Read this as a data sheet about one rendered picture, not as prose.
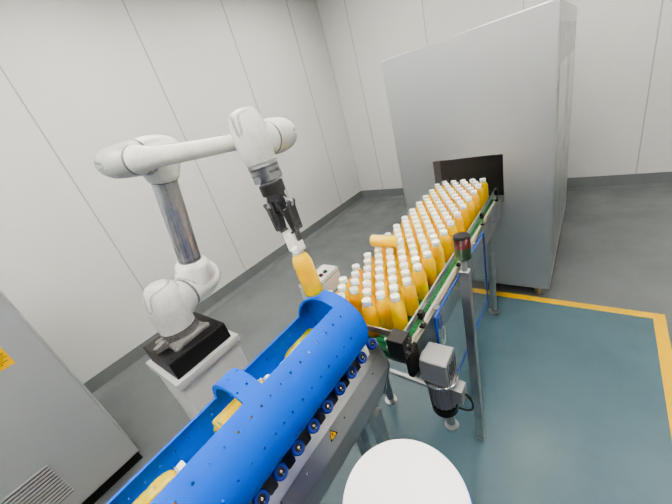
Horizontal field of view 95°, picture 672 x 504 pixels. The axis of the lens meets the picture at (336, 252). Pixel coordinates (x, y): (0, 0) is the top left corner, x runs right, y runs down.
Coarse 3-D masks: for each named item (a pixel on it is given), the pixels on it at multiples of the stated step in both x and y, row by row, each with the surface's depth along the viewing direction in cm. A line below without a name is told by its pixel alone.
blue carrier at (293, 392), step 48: (288, 336) 119; (336, 336) 101; (240, 384) 84; (288, 384) 86; (192, 432) 91; (240, 432) 76; (288, 432) 83; (144, 480) 82; (192, 480) 67; (240, 480) 72
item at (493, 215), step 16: (496, 208) 222; (496, 224) 225; (448, 288) 152; (432, 304) 143; (496, 304) 248; (432, 320) 138; (416, 336) 128; (432, 336) 139; (416, 352) 126; (416, 368) 127
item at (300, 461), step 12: (372, 360) 120; (360, 372) 116; (336, 396) 107; (348, 396) 109; (336, 408) 105; (324, 420) 101; (324, 432) 99; (312, 444) 96; (300, 456) 93; (300, 468) 91; (288, 480) 89; (276, 492) 86
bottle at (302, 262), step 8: (296, 256) 102; (304, 256) 102; (296, 264) 102; (304, 264) 101; (312, 264) 104; (296, 272) 104; (304, 272) 102; (312, 272) 103; (304, 280) 104; (312, 280) 104; (304, 288) 106; (312, 288) 105; (320, 288) 106; (312, 296) 106
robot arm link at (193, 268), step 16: (144, 144) 113; (160, 144) 118; (144, 176) 121; (160, 176) 121; (176, 176) 126; (160, 192) 125; (176, 192) 128; (160, 208) 129; (176, 208) 130; (176, 224) 132; (176, 240) 135; (192, 240) 139; (176, 256) 141; (192, 256) 141; (176, 272) 142; (192, 272) 141; (208, 272) 147; (208, 288) 148
